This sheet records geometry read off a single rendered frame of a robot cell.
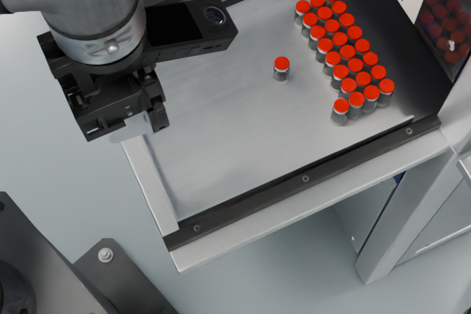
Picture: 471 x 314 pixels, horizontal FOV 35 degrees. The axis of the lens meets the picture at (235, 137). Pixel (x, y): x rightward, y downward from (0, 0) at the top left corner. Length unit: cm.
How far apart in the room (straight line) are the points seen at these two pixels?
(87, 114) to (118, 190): 130
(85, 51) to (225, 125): 47
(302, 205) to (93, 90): 41
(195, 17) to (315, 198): 39
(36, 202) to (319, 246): 73
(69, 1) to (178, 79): 55
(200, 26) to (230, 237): 38
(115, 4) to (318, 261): 140
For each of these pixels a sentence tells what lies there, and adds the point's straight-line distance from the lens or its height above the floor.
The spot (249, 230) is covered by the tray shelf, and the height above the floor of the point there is 88.
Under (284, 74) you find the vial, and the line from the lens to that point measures 101.
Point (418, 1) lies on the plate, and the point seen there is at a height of 104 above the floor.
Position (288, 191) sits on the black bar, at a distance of 96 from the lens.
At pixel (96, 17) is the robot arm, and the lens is 53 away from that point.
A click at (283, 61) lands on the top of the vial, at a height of 93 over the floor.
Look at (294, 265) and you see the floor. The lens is 186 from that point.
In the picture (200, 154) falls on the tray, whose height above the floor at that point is 88.
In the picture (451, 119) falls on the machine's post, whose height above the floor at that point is 93.
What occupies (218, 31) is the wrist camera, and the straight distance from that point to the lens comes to 67.
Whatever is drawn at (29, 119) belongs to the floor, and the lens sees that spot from 207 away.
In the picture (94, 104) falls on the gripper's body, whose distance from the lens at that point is 65.
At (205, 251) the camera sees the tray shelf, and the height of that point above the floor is 88.
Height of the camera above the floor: 181
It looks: 67 degrees down
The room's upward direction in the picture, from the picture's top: 3 degrees counter-clockwise
